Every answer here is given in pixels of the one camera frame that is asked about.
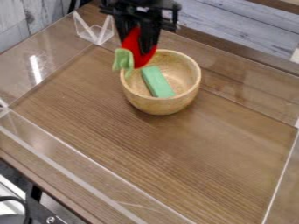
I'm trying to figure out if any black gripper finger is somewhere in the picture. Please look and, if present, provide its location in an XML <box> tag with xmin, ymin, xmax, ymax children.
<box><xmin>139</xmin><ymin>17</ymin><xmax>162</xmax><ymax>55</ymax></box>
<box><xmin>115</xmin><ymin>16</ymin><xmax>136</xmax><ymax>41</ymax></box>

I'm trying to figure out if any green rectangular block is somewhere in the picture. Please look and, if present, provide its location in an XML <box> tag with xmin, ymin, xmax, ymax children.
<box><xmin>142</xmin><ymin>66</ymin><xmax>175</xmax><ymax>98</ymax></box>

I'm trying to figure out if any black metal bracket with bolt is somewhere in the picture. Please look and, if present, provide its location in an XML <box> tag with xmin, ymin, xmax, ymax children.
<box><xmin>26</xmin><ymin>185</ymin><xmax>68</xmax><ymax>224</ymax></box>

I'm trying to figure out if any wooden bowl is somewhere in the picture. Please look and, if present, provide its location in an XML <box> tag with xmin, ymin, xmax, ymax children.
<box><xmin>120</xmin><ymin>49</ymin><xmax>202</xmax><ymax>116</ymax></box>

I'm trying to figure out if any clear acrylic table barrier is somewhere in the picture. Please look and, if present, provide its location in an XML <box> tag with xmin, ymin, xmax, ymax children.
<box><xmin>0</xmin><ymin>100</ymin><xmax>297</xmax><ymax>224</ymax></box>

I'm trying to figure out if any black cable lower left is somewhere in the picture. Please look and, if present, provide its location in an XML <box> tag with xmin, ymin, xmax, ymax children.
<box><xmin>0</xmin><ymin>195</ymin><xmax>34</xmax><ymax>224</ymax></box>

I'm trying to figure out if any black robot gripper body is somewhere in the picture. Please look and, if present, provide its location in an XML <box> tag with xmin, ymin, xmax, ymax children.
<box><xmin>99</xmin><ymin>0</ymin><xmax>183</xmax><ymax>32</ymax></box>

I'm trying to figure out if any red plush tomato toy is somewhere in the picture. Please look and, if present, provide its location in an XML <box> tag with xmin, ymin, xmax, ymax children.
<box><xmin>112</xmin><ymin>26</ymin><xmax>158</xmax><ymax>79</ymax></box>

